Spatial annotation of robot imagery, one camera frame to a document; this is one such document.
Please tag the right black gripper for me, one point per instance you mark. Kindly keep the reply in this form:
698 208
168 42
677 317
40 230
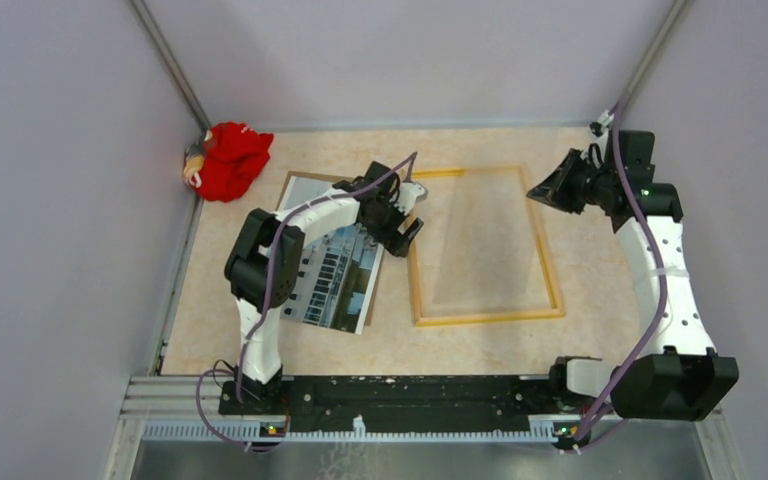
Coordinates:
554 188

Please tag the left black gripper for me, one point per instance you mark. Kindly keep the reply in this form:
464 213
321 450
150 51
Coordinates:
392 239

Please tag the yellow wooden picture frame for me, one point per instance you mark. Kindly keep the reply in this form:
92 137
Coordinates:
556 308

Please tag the clear acrylic sheet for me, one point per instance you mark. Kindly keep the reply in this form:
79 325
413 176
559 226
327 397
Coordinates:
477 253

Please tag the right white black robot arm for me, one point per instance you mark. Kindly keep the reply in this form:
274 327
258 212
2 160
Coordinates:
674 371

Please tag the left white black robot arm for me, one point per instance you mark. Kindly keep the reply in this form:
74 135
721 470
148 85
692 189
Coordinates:
263 265

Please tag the building photo print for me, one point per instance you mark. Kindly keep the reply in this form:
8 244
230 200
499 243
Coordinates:
338 278

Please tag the brown cardboard backing board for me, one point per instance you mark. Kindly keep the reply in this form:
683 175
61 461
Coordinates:
371 291

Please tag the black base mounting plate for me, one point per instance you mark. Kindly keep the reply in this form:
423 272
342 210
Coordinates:
406 404

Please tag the red crumpled cloth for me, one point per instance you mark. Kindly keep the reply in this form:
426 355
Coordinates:
225 160

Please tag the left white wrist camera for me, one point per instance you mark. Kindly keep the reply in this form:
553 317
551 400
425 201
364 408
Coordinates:
410 194

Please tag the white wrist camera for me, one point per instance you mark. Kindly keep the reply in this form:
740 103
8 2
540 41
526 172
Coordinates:
602 124
410 194

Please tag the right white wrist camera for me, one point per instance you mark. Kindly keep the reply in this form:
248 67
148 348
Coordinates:
602 124

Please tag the aluminium rail with cable duct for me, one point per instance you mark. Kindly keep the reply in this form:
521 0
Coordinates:
186 407

